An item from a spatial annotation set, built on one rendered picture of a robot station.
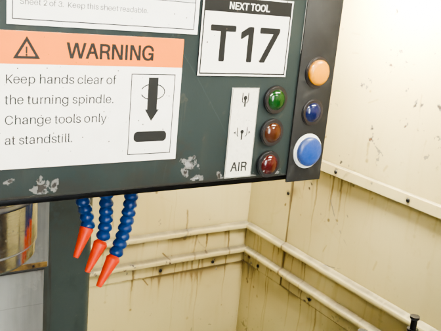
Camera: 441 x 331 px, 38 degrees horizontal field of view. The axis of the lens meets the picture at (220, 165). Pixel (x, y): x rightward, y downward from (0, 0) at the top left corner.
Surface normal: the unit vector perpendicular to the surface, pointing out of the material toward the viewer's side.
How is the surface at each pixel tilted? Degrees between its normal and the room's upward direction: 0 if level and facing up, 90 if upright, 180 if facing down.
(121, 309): 90
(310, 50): 90
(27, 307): 91
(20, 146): 90
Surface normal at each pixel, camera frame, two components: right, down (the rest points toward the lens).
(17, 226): 0.90, 0.18
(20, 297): 0.50, 0.28
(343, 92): -0.84, 0.07
